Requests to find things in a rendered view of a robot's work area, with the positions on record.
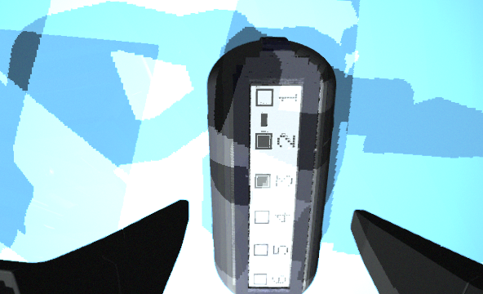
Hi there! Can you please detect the dark grey controller unit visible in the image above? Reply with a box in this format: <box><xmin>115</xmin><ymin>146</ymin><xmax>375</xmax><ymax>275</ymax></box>
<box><xmin>206</xmin><ymin>37</ymin><xmax>336</xmax><ymax>294</ymax></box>

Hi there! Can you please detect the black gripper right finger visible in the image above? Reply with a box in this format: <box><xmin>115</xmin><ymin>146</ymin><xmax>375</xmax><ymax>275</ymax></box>
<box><xmin>350</xmin><ymin>209</ymin><xmax>483</xmax><ymax>294</ymax></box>

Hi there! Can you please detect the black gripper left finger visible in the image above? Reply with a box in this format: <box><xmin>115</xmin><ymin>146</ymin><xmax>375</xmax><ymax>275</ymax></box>
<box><xmin>0</xmin><ymin>200</ymin><xmax>190</xmax><ymax>294</ymax></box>

